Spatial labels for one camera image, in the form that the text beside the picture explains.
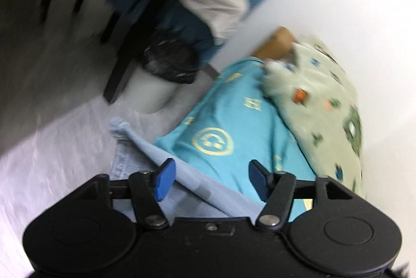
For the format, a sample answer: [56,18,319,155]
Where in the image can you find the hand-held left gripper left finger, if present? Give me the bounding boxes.
[78,158,177,230]

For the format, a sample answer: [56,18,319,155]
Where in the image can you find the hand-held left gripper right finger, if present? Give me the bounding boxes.
[249,160,355,231]

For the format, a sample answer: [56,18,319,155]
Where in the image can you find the blue denim jeans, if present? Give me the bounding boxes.
[108,117,264,223]

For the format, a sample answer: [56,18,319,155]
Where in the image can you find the teal printed bed sheet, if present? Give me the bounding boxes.
[154,58,317,222]

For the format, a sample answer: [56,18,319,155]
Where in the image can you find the white bin with black bag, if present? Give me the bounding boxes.
[133,30,200,114]

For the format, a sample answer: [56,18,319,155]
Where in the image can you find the green printed fleece blanket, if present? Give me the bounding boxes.
[263,34,364,200]

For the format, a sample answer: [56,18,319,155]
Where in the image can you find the brown object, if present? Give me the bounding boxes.
[253,27,295,59]

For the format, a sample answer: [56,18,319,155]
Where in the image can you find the beige cloth on chair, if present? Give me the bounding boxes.
[175,0,246,46]

